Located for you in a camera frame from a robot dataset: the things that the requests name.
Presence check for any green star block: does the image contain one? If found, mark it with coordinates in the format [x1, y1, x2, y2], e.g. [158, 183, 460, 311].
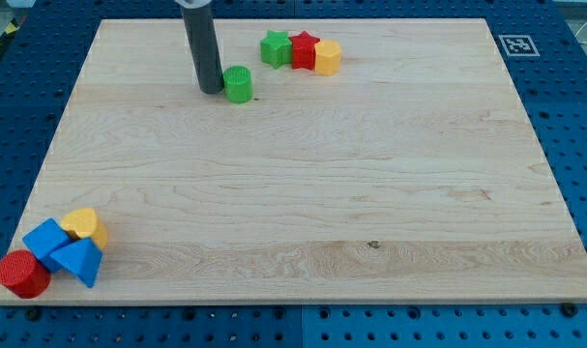
[260, 30, 292, 70]

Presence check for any red star block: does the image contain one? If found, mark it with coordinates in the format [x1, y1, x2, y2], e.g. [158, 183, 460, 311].
[289, 31, 320, 71]

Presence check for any green cylinder block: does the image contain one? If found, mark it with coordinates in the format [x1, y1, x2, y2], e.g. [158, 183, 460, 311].
[223, 66, 253, 103]

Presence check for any wooden board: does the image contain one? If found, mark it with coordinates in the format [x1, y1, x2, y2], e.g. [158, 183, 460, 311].
[11, 18, 587, 305]

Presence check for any yellow hexagon block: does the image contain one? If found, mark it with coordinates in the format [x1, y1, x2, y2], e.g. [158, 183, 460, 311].
[314, 40, 342, 75]

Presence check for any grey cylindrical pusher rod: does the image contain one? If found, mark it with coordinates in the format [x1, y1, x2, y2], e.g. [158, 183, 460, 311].
[176, 0, 224, 95]

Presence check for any yellow heart block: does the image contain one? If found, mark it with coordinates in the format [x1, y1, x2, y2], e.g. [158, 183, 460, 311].
[60, 207, 108, 250]

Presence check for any blue triangle block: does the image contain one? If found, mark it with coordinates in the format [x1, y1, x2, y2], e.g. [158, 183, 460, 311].
[50, 238, 103, 288]

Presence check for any blue cube block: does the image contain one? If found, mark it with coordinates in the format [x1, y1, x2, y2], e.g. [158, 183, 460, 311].
[22, 218, 73, 274]

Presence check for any white fiducial marker tag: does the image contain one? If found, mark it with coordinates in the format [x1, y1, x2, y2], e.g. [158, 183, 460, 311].
[498, 34, 540, 57]

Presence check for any red cylinder block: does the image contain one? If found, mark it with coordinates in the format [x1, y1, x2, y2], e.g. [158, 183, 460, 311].
[0, 249, 51, 299]

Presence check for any yellow black hazard tape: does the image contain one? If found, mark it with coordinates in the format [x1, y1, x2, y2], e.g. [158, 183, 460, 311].
[0, 17, 20, 60]

